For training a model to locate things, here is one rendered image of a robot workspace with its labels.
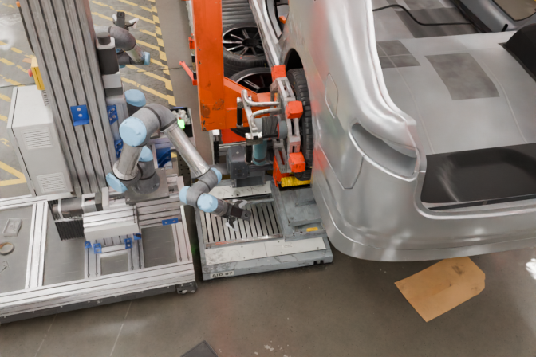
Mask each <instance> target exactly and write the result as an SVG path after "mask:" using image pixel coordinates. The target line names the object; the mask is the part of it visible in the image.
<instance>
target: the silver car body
mask: <svg viewBox="0 0 536 357"><path fill-rule="evenodd" d="M249 4H250V8H251V11H252V14H253V16H254V20H255V22H256V25H257V27H258V32H259V35H260V38H261V42H262V47H263V50H264V53H265V56H266V60H267V63H268V65H269V68H270V71H271V68H272V66H273V65H282V64H283V60H284V56H285V54H286V51H287V49H288V48H289V47H294V48H295V49H296V50H297V51H298V54H299V56H300V58H301V61H302V64H303V67H304V70H305V76H306V79H307V84H308V89H309V99H310V106H311V114H312V125H313V165H312V174H311V180H310V187H311V190H312V192H313V196H314V198H315V201H316V203H317V208H318V209H319V212H320V215H321V219H322V221H323V224H324V227H325V230H326V233H327V235H328V237H329V240H330V242H331V243H332V245H333V246H334V247H335V248H336V249H337V250H339V251H340V252H342V253H343V254H346V255H348V256H350V257H355V258H359V259H364V260H370V261H428V260H438V259H447V258H454V257H467V256H474V255H480V254H486V253H497V252H503V251H509V250H515V249H525V248H530V247H536V12H534V13H533V14H531V15H530V16H528V17H526V18H523V19H518V20H515V19H514V18H513V17H512V16H511V15H510V14H508V13H507V12H506V11H505V10H504V9H503V8H502V7H501V6H500V5H499V4H498V3H497V2H496V1H495V0H249Z"/></svg>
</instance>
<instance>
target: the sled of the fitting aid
mask: <svg viewBox="0 0 536 357"><path fill-rule="evenodd" d="M270 190H271V194H272V196H273V200H274V204H275V208H276V211H277V215H278V220H279V223H280V226H281V229H282V235H283V237H284V241H285V242H287V241H298V240H305V239H310V238H317V237H328V235H327V233H326V230H325V227H324V224H323V222H318V223H312V224H305V225H299V226H288V224H287V220H286V216H285V212H284V210H283V206H282V201H281V199H280V195H279V193H278V188H277V187H276V186H275V183H274V180H270Z"/></svg>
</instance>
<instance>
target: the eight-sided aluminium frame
mask: <svg viewBox="0 0 536 357"><path fill-rule="evenodd" d="M284 87H285V88H286V91H287V92H288V94H289V97H287V96H286V93H285V90H284ZM278 90H279V92H280V95H281V97H282V102H283V105H284V109H285V116H286V105H287V103H288V102H289V101H296V99H295V96H294V94H293V92H292V89H291V87H290V83H289V80H288V79H287V77H279V78H276V79H275V81H274V82H273V83H272V84H271V85H270V102H274V94H275V93H277V99H278ZM293 120H294V133H295V134H294V135H292V130H291V122H290V119H287V116H286V129H287V143H288V146H287V155H286V151H285V148H284V143H283V139H279V142H277V141H276V139H272V140H273V149H274V153H275V156H276V160H277V162H278V167H279V171H280V172H281V174H283V173H290V172H291V169H290V165H289V163H288V162H289V153H292V149H293V146H295V148H294V152H299V151H300V145H301V136H300V133H299V126H298V118H293ZM279 151H281V152H282V158H283V160H284V163H285V165H282V160H281V157H280V155H279Z"/></svg>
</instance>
